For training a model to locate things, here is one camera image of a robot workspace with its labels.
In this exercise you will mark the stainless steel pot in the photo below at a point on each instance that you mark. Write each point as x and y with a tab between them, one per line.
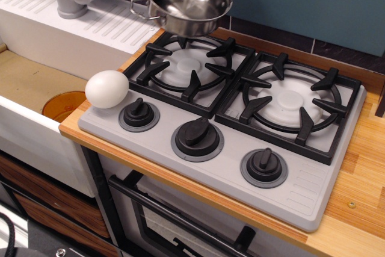
185	18

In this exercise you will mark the white egg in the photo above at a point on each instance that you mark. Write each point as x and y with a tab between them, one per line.
106	89

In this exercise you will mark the black left stove knob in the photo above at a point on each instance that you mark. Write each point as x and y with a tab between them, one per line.
139	116

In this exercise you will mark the black stove knob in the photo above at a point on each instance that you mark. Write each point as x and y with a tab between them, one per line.
139	116
197	141
264	168

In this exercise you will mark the black middle stove knob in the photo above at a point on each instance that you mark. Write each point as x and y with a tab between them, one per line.
197	141

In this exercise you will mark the grey toy stove top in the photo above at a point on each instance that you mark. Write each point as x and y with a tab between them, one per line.
301	200

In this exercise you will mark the black right stove knob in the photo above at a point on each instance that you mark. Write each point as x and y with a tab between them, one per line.
264	168

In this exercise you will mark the black left burner grate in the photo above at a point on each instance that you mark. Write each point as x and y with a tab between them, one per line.
187	75

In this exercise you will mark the black burner grate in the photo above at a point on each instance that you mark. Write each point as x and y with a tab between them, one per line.
294	106
187	75

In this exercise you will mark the white sink unit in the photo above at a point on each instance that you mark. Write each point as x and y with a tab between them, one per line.
43	55

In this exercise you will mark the black right burner grate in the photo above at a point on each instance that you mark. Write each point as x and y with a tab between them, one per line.
294	106

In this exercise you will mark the upper wooden drawer front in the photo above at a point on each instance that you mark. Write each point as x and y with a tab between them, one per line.
74	204

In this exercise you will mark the wooden drawer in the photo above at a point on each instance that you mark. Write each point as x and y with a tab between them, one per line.
79	237
74	204

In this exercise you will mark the oven door with window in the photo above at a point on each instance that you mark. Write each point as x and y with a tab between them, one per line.
170	240

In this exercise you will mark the lower wooden drawer front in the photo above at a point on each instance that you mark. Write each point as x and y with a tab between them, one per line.
79	237

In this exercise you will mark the right teal wall cabinet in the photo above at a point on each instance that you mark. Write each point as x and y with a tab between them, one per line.
354	24

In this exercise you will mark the black oven door handle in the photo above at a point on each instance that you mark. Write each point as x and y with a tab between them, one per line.
239	248

